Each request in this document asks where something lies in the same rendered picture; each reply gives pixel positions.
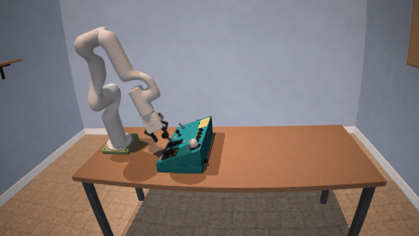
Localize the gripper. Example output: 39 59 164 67
141 111 169 143

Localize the teal control panel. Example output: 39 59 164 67
156 115 213 174

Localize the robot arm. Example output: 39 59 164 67
74 27 160 151

